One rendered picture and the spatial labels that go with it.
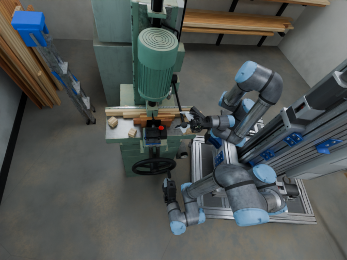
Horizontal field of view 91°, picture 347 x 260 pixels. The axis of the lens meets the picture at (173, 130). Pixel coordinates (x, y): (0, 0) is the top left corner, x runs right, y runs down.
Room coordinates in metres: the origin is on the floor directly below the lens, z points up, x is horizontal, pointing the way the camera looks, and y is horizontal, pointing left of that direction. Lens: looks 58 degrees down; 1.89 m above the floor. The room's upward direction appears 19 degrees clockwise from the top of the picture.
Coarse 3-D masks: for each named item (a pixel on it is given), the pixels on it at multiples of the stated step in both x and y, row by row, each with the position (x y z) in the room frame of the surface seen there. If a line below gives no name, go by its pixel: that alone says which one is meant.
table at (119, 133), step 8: (120, 120) 0.57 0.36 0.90; (128, 120) 0.59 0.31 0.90; (176, 120) 0.71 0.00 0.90; (112, 128) 0.49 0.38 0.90; (120, 128) 0.51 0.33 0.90; (128, 128) 0.53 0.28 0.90; (136, 128) 0.55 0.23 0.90; (168, 128) 0.63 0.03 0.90; (176, 128) 0.65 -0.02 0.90; (112, 136) 0.44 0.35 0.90; (120, 136) 0.46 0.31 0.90; (128, 136) 0.47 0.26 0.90; (136, 136) 0.49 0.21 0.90; (168, 136) 0.57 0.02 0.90; (176, 136) 0.59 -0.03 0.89; (184, 136) 0.62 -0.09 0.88; (192, 136) 0.64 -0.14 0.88; (160, 152) 0.46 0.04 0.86
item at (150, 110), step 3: (147, 102) 0.68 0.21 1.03; (156, 102) 0.70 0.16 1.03; (147, 105) 0.65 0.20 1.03; (156, 105) 0.68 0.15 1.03; (147, 108) 0.63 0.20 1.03; (150, 108) 0.64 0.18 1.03; (153, 108) 0.65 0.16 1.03; (156, 108) 0.65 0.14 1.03; (147, 111) 0.62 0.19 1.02; (150, 111) 0.63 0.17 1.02; (153, 111) 0.63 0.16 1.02; (156, 111) 0.64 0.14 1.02; (147, 114) 0.62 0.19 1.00; (150, 114) 0.63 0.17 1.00; (153, 114) 0.63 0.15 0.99; (156, 114) 0.64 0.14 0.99
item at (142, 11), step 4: (140, 4) 0.80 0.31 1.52; (144, 4) 0.81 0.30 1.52; (148, 4) 0.81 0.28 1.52; (140, 8) 0.80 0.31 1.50; (144, 8) 0.81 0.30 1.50; (168, 8) 0.85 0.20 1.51; (140, 12) 0.80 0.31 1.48; (144, 12) 0.81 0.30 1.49; (168, 12) 0.85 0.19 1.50; (140, 16) 0.80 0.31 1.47; (144, 16) 0.81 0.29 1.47; (168, 16) 0.85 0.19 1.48; (140, 20) 0.80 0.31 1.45; (144, 20) 0.81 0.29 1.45; (148, 20) 0.81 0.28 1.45; (164, 20) 0.85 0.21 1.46; (168, 20) 0.85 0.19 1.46; (140, 24) 0.80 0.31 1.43; (144, 24) 0.81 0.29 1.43; (148, 24) 0.81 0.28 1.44; (168, 24) 0.85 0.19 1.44; (140, 28) 0.80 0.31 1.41; (144, 28) 0.81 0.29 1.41; (164, 28) 0.85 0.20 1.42; (168, 28) 0.86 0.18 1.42
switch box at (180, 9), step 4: (180, 0) 1.05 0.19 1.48; (180, 4) 1.01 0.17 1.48; (180, 8) 0.98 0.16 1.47; (180, 12) 0.98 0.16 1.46; (180, 16) 0.98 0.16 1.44; (180, 20) 0.98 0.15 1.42; (176, 24) 0.98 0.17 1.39; (180, 24) 0.99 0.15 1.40; (176, 28) 0.98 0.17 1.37; (176, 32) 0.98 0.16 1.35; (176, 36) 0.98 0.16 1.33
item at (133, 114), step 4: (124, 112) 0.61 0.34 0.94; (128, 112) 0.62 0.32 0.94; (132, 112) 0.63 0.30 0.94; (136, 112) 0.64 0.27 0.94; (140, 112) 0.65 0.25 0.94; (144, 112) 0.66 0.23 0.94; (164, 112) 0.71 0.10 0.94; (168, 112) 0.73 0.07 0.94; (172, 112) 0.74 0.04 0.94; (176, 112) 0.75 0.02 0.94; (124, 116) 0.59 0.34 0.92; (128, 116) 0.60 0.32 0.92; (132, 116) 0.62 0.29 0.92; (136, 116) 0.63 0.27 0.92; (176, 116) 0.74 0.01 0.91; (180, 116) 0.75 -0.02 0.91; (184, 116) 0.77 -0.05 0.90
